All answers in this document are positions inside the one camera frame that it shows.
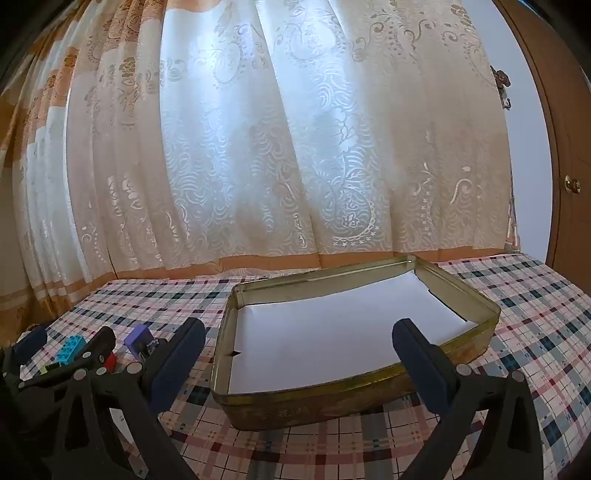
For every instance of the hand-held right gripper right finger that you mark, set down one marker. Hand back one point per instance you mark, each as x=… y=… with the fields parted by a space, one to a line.
x=415 y=364

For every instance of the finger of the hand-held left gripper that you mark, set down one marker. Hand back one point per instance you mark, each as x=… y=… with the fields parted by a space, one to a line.
x=32 y=340
x=104 y=341

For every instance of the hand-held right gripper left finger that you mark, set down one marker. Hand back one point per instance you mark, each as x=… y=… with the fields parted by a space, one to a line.
x=180 y=364

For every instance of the cyan toy brick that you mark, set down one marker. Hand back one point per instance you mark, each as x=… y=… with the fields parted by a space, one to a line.
x=69 y=348

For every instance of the gold metal tin box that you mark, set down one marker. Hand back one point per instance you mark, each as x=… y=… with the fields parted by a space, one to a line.
x=323 y=406

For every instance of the small red toy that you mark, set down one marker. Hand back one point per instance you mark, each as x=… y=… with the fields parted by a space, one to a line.
x=110 y=361

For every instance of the small green toy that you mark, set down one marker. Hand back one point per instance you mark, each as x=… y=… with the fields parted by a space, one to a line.
x=50 y=368

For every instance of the purple toy block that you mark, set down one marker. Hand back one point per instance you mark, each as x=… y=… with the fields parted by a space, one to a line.
x=141 y=340

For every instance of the white paper liner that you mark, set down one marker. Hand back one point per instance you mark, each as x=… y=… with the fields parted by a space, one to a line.
x=346 y=332

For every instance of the plaid tablecloth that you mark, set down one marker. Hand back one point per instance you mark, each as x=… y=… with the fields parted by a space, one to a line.
x=531 y=300

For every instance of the brass door knob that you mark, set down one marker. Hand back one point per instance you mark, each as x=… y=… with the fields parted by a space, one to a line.
x=571 y=183

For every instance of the cream patterned curtain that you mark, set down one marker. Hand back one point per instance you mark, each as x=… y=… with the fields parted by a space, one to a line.
x=277 y=138

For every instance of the brown wooden door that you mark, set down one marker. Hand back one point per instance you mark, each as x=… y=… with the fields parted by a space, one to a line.
x=568 y=115

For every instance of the metal curtain tieback hook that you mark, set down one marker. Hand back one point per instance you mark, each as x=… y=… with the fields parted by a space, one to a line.
x=501 y=83

